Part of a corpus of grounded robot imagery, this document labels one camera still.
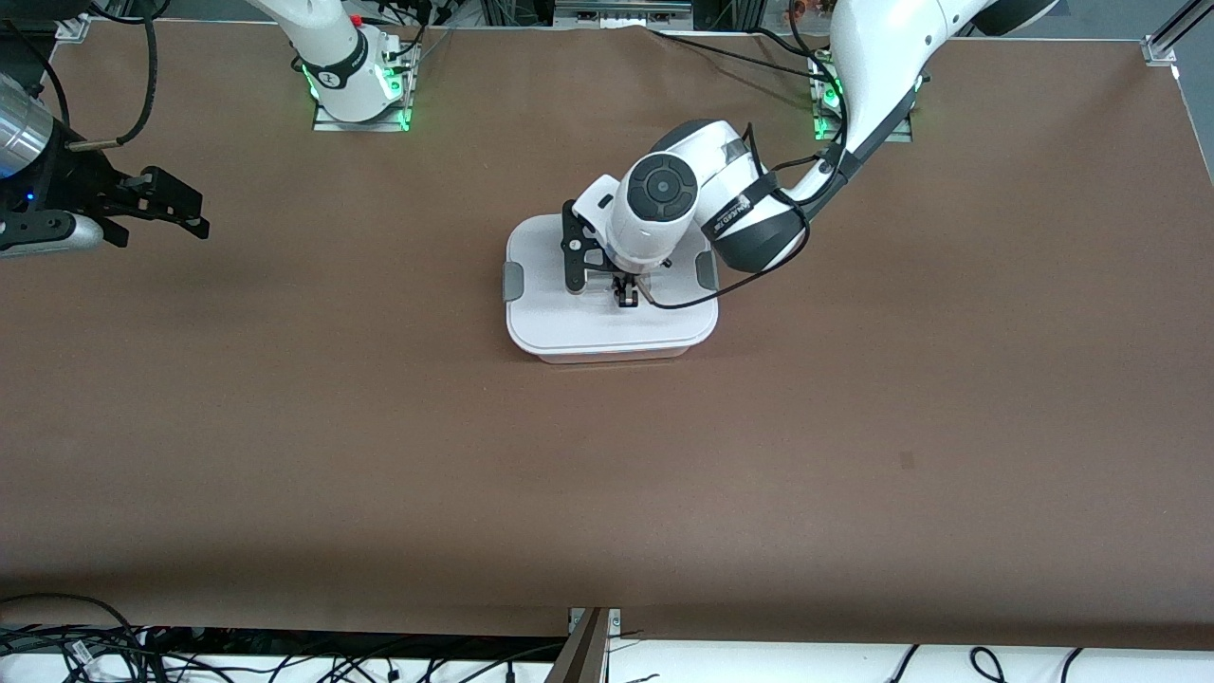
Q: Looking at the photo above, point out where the metal background frame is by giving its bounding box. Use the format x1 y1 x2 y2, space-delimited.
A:
552 0 694 29

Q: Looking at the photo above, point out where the brown table cover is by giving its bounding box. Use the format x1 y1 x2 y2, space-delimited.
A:
0 19 1214 652

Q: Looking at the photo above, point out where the black looped floor cable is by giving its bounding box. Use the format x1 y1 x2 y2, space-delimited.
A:
0 594 145 683

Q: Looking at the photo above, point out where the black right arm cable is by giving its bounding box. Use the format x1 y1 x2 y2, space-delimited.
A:
64 0 159 151

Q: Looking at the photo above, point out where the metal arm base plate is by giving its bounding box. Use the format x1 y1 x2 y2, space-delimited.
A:
312 43 418 133
810 55 914 144

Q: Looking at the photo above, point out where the white box lid with handle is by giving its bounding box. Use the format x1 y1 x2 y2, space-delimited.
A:
503 214 720 355

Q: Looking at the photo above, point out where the black cable on table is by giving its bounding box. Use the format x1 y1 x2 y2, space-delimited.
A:
649 28 836 83
785 0 836 62

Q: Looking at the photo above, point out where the white plastic storage box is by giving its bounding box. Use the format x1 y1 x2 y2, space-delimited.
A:
529 343 695 364

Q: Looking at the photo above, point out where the brown wooden post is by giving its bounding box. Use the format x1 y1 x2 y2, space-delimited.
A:
544 607 610 683

